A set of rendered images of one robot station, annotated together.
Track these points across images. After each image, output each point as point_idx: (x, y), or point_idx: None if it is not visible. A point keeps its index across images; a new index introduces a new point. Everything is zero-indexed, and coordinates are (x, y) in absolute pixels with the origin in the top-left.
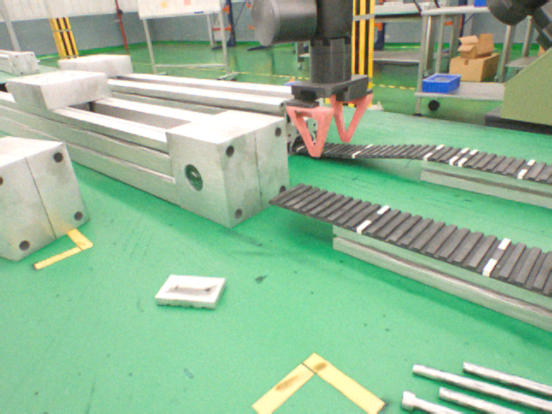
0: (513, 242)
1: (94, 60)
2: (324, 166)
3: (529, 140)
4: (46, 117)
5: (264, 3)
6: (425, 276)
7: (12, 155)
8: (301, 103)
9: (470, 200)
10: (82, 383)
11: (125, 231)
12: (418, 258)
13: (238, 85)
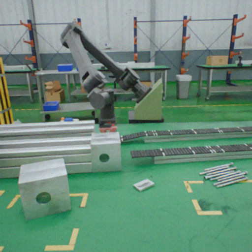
0: None
1: None
2: None
3: (151, 125)
4: None
5: (98, 96)
6: (180, 160)
7: (57, 167)
8: (106, 126)
9: (162, 143)
10: (155, 209)
11: (89, 185)
12: (178, 156)
13: (53, 123)
